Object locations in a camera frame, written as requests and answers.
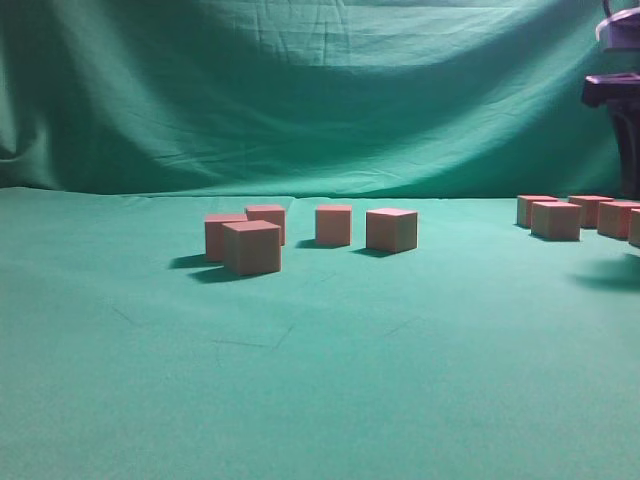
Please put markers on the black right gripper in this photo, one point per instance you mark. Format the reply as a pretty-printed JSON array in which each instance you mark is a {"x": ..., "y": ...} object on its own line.
[{"x": 617, "y": 89}]

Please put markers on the pink cube column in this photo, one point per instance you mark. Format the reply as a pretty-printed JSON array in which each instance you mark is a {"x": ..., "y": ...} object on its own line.
[
  {"x": 214, "y": 236},
  {"x": 556, "y": 220},
  {"x": 252, "y": 247},
  {"x": 589, "y": 208},
  {"x": 524, "y": 207},
  {"x": 614, "y": 218},
  {"x": 272, "y": 213}
]

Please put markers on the green cloth backdrop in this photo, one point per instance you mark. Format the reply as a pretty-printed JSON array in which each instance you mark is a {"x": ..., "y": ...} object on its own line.
[{"x": 305, "y": 98}]

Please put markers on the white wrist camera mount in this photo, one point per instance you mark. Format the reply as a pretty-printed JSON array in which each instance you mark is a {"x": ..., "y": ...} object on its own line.
[{"x": 619, "y": 31}]

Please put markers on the pink cube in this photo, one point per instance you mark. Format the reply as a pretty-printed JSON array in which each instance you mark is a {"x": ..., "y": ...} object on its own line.
[
  {"x": 391, "y": 230},
  {"x": 333, "y": 225}
]

